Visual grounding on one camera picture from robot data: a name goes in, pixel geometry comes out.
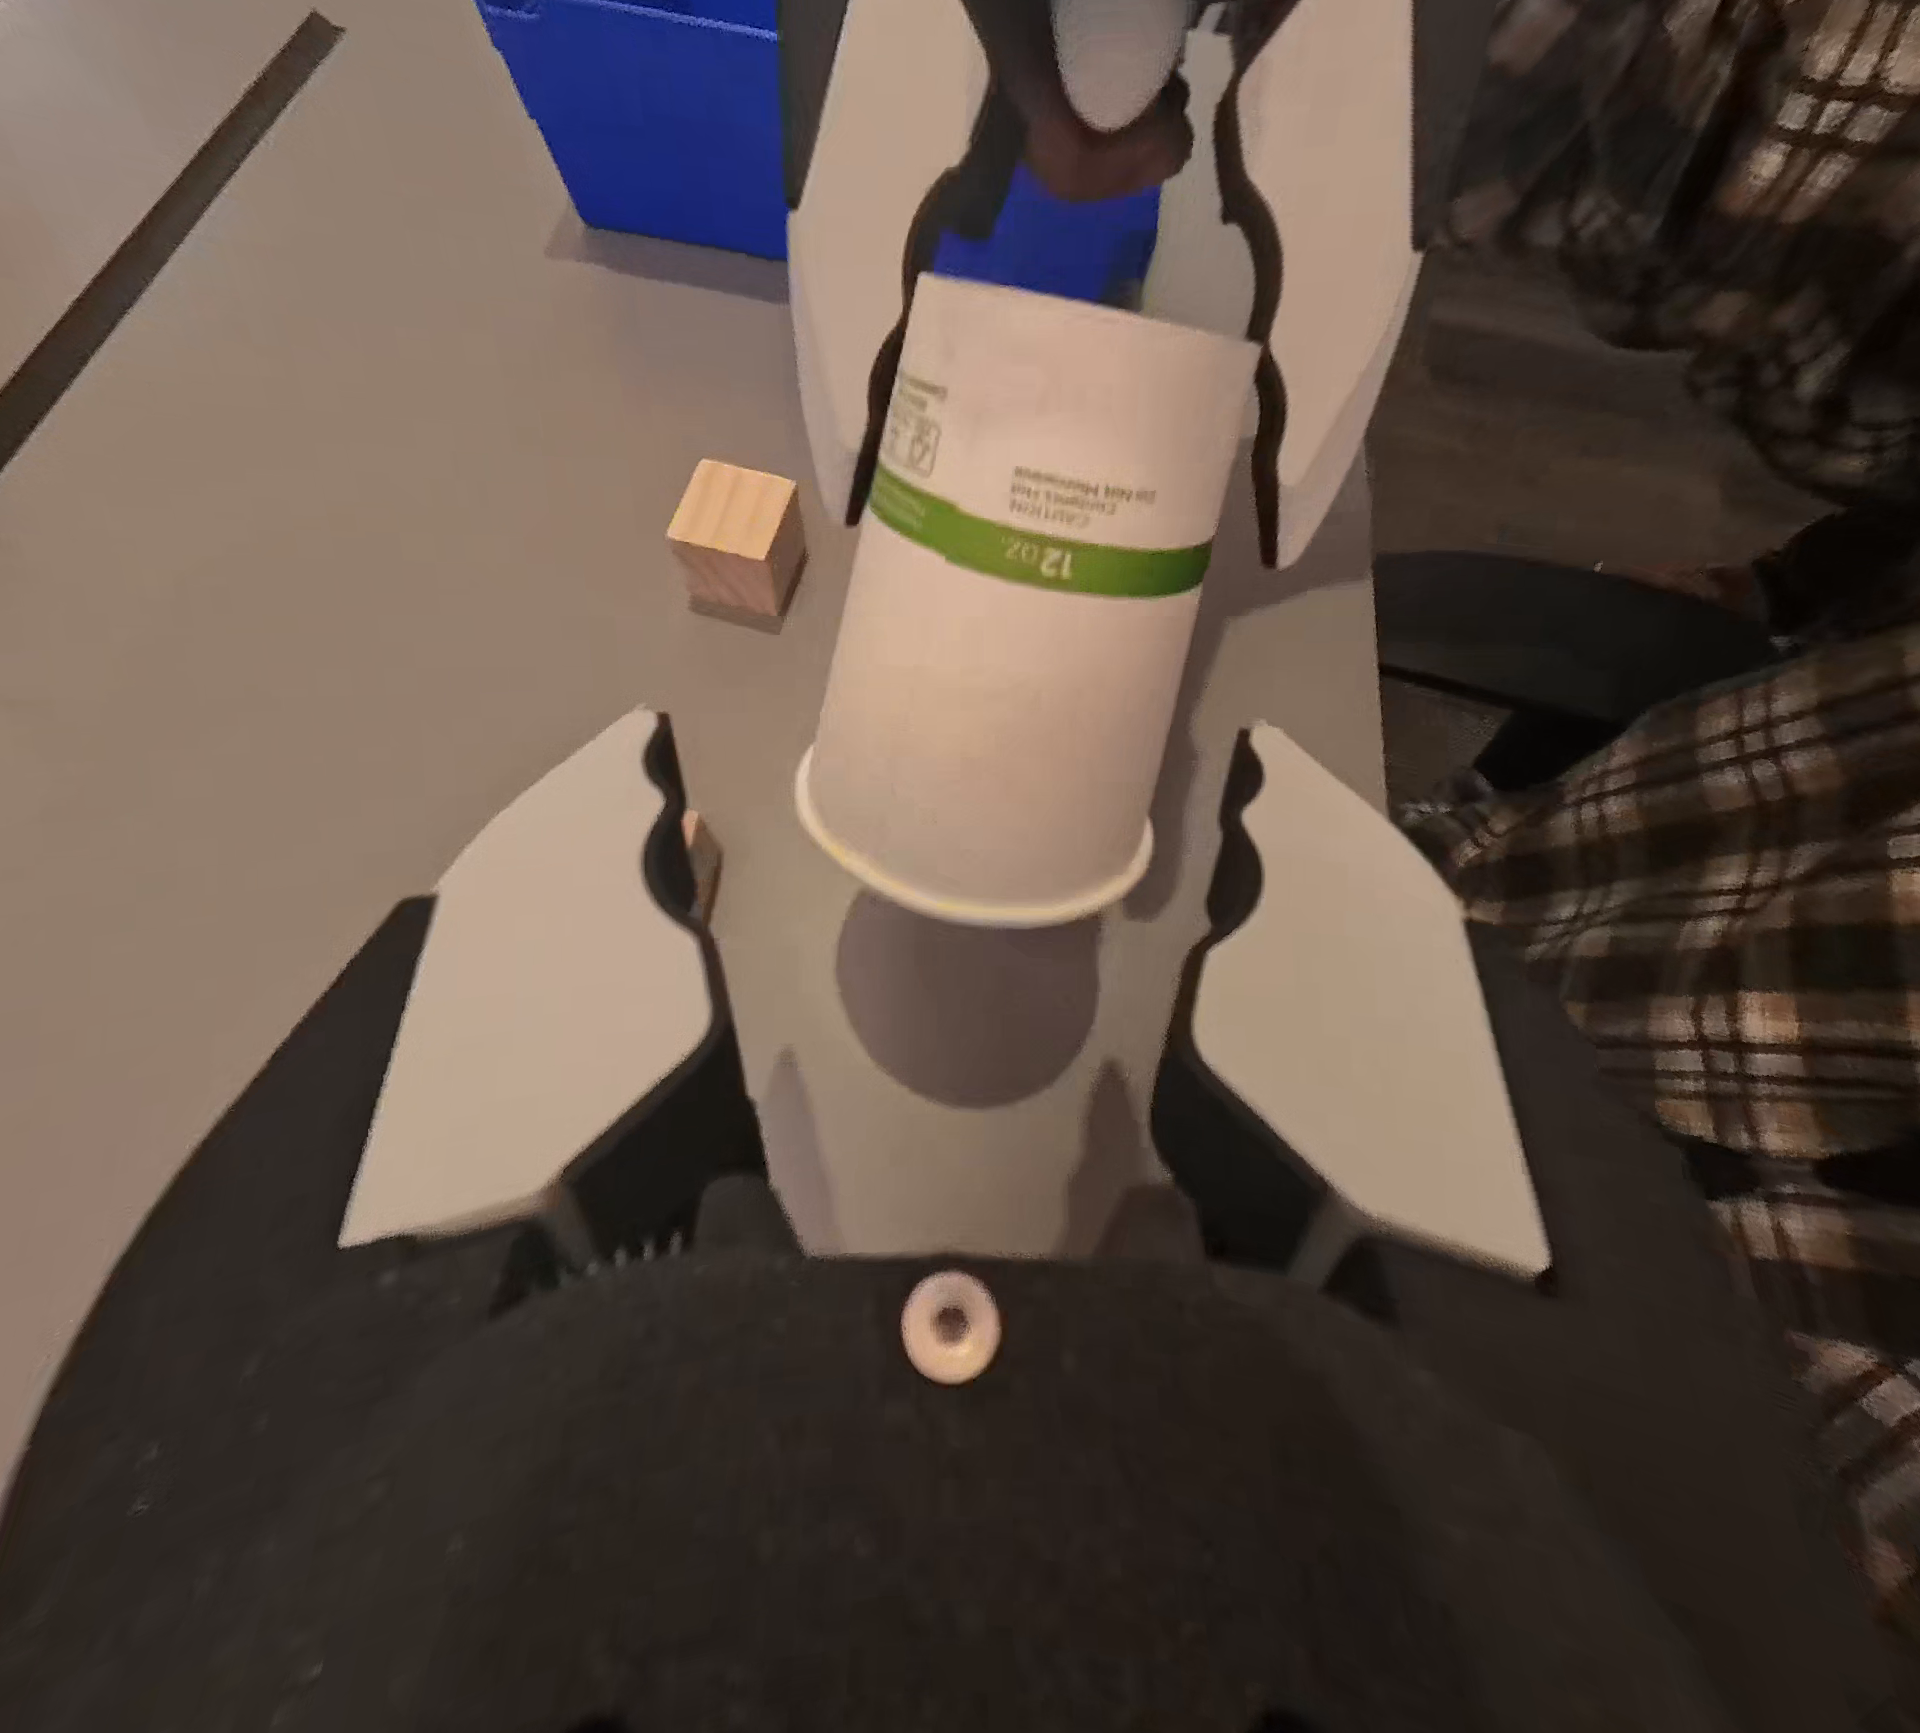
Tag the black office chair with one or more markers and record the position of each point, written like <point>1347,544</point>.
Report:
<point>1560,639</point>

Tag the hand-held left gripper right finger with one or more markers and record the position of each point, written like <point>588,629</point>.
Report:
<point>1366,1044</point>

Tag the blue plastic bin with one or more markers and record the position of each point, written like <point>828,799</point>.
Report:
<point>646,84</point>

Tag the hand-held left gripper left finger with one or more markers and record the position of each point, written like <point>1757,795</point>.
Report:
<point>554,1013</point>

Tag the person's right hand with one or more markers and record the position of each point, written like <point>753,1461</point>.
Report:
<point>1112,165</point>

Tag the wooden cube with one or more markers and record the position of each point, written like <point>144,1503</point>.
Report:
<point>704,864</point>
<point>736,533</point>

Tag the person in plaid shirt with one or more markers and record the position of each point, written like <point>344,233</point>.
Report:
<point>1724,936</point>

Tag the white paper cup green band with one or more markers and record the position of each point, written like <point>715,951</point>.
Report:
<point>1020,683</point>

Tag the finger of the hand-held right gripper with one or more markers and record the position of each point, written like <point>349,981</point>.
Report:
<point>1335,189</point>
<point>871,142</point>

